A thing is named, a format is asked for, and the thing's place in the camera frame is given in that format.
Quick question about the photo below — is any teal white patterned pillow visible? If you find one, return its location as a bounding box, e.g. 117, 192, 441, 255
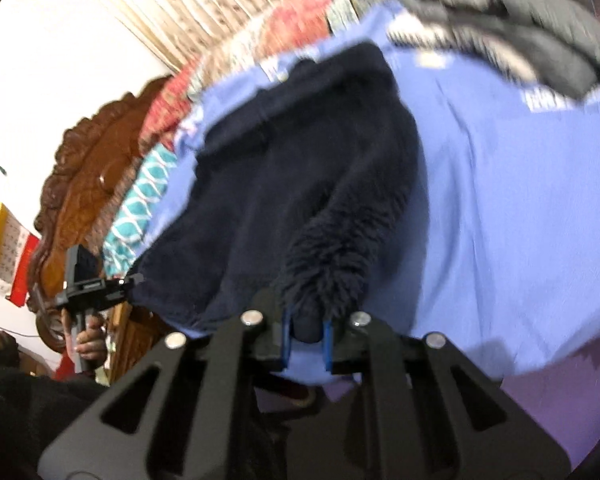
102, 143, 178, 278

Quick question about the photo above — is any dark navy fleece garment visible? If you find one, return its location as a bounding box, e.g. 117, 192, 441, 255
129, 42, 419, 344

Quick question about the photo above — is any person's left hand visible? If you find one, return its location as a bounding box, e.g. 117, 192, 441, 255
61, 310, 108, 367

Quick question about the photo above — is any carved wooden headboard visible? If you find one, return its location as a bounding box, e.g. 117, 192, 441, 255
27, 77, 166, 353

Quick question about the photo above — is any yellow red wall calendar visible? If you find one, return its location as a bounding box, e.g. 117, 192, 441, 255
0, 202, 40, 308

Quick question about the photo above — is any red floral blanket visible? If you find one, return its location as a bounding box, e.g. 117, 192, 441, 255
138, 0, 332, 155

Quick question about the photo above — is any blue printed bed sheet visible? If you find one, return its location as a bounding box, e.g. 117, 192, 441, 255
145, 1, 600, 377

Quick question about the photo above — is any grey padded jacket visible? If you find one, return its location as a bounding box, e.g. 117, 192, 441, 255
403, 0, 600, 100

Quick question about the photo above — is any white patterned knit sweater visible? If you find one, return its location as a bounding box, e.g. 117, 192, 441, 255
387, 11, 539, 84

